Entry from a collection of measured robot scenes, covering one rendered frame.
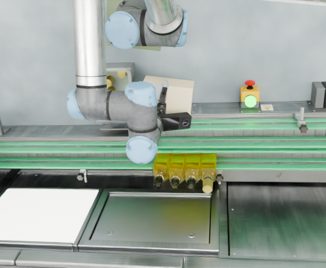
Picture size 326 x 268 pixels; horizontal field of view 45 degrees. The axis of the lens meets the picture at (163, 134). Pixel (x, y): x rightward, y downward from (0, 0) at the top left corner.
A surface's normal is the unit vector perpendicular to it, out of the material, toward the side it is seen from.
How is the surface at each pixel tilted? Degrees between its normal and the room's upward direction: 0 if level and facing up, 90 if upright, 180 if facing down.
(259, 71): 0
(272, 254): 90
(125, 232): 90
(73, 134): 90
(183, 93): 0
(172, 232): 90
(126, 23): 9
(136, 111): 2
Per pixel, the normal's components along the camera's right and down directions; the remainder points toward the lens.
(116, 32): -0.28, 0.45
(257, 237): -0.07, -0.91
